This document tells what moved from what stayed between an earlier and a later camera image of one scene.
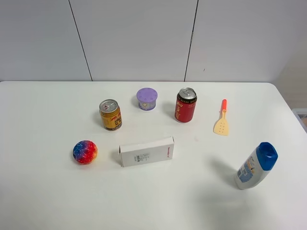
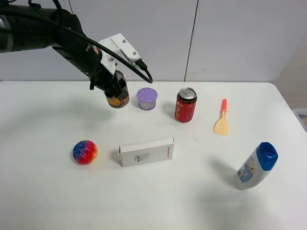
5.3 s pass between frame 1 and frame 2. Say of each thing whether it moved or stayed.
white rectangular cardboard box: stayed
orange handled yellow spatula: stayed
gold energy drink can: moved
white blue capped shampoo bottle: stayed
